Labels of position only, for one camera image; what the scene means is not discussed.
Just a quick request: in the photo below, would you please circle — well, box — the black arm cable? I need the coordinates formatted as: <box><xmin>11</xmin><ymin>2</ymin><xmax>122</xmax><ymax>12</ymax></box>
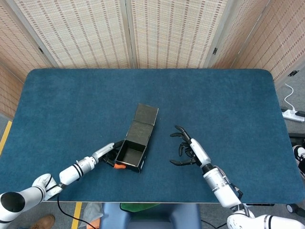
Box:
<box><xmin>57</xmin><ymin>193</ymin><xmax>96</xmax><ymax>229</ymax></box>
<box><xmin>201</xmin><ymin>219</ymin><xmax>227</xmax><ymax>228</ymax></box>

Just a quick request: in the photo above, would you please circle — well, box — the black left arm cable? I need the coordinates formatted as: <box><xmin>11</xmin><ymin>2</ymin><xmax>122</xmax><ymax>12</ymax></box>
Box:
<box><xmin>57</xmin><ymin>193</ymin><xmax>96</xmax><ymax>229</ymax></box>

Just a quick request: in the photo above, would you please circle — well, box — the left robot hand orange thumb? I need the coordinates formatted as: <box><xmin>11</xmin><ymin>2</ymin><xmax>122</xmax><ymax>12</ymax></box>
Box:
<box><xmin>91</xmin><ymin>140</ymin><xmax>126</xmax><ymax>170</ymax></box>

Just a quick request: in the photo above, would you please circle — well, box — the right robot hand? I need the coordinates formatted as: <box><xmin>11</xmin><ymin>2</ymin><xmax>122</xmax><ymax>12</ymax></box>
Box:
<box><xmin>169</xmin><ymin>125</ymin><xmax>212</xmax><ymax>169</ymax></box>

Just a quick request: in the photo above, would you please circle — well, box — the black caster wheel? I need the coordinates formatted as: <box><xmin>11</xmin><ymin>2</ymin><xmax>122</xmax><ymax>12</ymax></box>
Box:
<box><xmin>285</xmin><ymin>203</ymin><xmax>301</xmax><ymax>214</ymax></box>

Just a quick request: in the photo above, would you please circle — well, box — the blue felt table cover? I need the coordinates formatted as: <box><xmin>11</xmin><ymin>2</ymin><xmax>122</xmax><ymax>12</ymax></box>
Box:
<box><xmin>0</xmin><ymin>68</ymin><xmax>305</xmax><ymax>205</ymax></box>

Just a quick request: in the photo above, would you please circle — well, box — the black foldable cardboard box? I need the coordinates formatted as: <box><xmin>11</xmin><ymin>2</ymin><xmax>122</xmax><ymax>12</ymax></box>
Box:
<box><xmin>114</xmin><ymin>103</ymin><xmax>160</xmax><ymax>174</ymax></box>

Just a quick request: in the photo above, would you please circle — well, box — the white power strip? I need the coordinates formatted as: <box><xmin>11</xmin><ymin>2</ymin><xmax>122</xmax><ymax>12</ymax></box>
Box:
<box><xmin>282</xmin><ymin>108</ymin><xmax>305</xmax><ymax>123</ymax></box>

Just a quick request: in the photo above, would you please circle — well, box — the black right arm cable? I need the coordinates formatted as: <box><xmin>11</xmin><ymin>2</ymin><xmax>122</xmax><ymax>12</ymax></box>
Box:
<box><xmin>201</xmin><ymin>219</ymin><xmax>227</xmax><ymax>228</ymax></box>

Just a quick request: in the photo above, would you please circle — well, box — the black and white sneaker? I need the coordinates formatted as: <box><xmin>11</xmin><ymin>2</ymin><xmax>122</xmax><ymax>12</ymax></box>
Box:
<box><xmin>292</xmin><ymin>144</ymin><xmax>305</xmax><ymax>179</ymax></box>

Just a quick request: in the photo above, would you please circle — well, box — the yellow floor tape strip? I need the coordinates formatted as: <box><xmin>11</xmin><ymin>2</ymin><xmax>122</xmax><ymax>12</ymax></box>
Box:
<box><xmin>71</xmin><ymin>202</ymin><xmax>83</xmax><ymax>229</ymax></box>
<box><xmin>0</xmin><ymin>120</ymin><xmax>13</xmax><ymax>156</ymax></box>

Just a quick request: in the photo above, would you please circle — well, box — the black stand base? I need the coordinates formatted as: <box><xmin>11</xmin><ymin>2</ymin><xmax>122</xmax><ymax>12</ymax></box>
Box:
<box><xmin>288</xmin><ymin>133</ymin><xmax>305</xmax><ymax>145</ymax></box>

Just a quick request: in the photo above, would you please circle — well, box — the white plastic bag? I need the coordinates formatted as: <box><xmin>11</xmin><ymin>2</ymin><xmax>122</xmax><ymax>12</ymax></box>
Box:
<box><xmin>80</xmin><ymin>202</ymin><xmax>104</xmax><ymax>227</ymax></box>

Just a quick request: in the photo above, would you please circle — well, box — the woven bamboo screen panel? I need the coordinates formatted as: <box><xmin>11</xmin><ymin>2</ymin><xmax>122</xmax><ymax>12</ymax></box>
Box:
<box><xmin>0</xmin><ymin>62</ymin><xmax>25</xmax><ymax>120</ymax></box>
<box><xmin>125</xmin><ymin>0</ymin><xmax>235</xmax><ymax>70</ymax></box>
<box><xmin>7</xmin><ymin>0</ymin><xmax>134</xmax><ymax>70</ymax></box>
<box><xmin>207</xmin><ymin>0</ymin><xmax>272</xmax><ymax>70</ymax></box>
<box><xmin>0</xmin><ymin>0</ymin><xmax>58</xmax><ymax>82</ymax></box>
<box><xmin>230</xmin><ymin>0</ymin><xmax>305</xmax><ymax>83</ymax></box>

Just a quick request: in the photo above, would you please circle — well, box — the brown leather shoe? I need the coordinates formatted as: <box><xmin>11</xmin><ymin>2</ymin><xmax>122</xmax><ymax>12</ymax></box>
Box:
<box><xmin>30</xmin><ymin>214</ymin><xmax>56</xmax><ymax>229</ymax></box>

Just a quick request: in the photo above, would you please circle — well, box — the white power cable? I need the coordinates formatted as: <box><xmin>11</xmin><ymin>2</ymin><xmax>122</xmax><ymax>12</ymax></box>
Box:
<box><xmin>285</xmin><ymin>83</ymin><xmax>297</xmax><ymax>113</ymax></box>

